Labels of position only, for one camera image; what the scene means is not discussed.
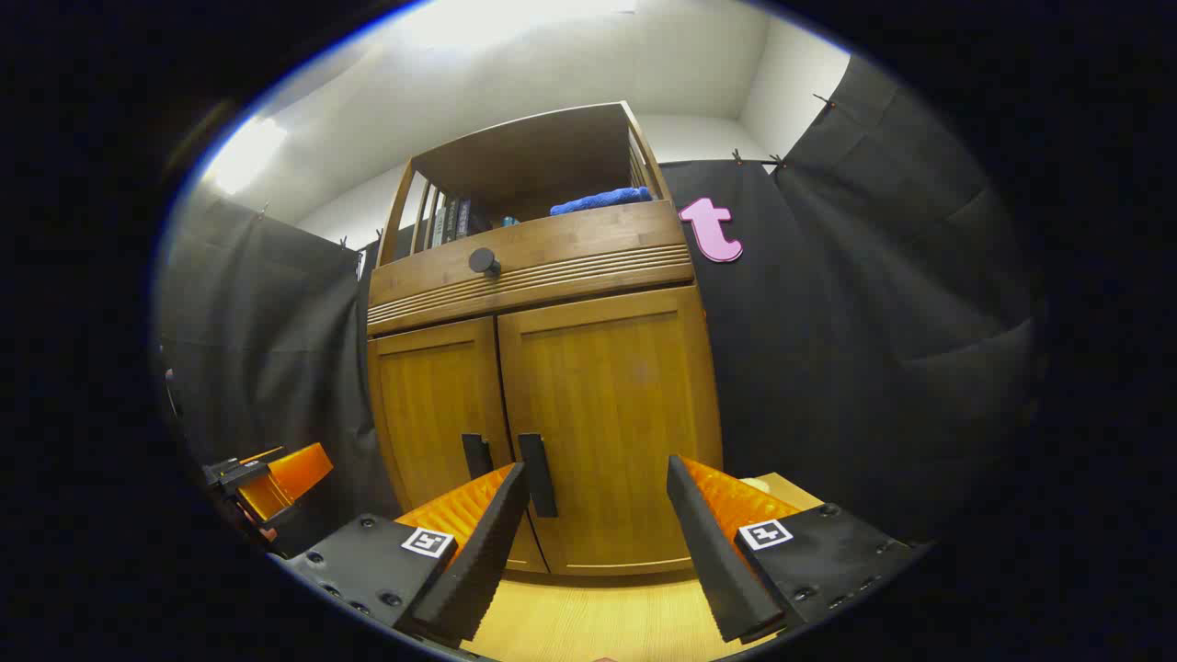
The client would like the wooden double-door shoe cabinet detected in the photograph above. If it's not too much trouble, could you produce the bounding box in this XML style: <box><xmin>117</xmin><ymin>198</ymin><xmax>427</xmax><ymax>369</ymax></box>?
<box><xmin>366</xmin><ymin>101</ymin><xmax>725</xmax><ymax>578</ymax></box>

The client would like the black backdrop cloth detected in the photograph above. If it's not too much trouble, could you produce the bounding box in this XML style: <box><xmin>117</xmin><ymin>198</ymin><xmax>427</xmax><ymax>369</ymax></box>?
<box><xmin>156</xmin><ymin>55</ymin><xmax>1045</xmax><ymax>557</ymax></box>

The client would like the blue folded towel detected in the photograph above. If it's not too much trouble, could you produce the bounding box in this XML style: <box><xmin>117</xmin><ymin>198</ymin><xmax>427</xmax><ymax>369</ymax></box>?
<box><xmin>550</xmin><ymin>187</ymin><xmax>654</xmax><ymax>217</ymax></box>

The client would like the wooden shoe cabinet door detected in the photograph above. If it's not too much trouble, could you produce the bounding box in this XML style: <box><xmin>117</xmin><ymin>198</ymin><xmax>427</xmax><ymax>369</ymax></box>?
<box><xmin>368</xmin><ymin>317</ymin><xmax>550</xmax><ymax>576</ymax></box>
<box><xmin>497</xmin><ymin>285</ymin><xmax>725</xmax><ymax>578</ymax></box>

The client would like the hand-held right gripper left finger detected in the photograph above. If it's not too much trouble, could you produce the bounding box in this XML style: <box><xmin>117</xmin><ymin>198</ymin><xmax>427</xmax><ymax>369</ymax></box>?
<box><xmin>276</xmin><ymin>462</ymin><xmax>532</xmax><ymax>645</ymax></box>

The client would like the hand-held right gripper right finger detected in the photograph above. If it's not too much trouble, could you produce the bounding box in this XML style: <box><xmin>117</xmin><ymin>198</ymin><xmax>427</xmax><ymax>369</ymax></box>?
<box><xmin>666</xmin><ymin>454</ymin><xmax>925</xmax><ymax>645</ymax></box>

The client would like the ceiling light panel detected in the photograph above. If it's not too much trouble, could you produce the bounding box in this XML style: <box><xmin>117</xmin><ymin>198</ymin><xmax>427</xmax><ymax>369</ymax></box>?
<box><xmin>202</xmin><ymin>115</ymin><xmax>291</xmax><ymax>196</ymax></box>

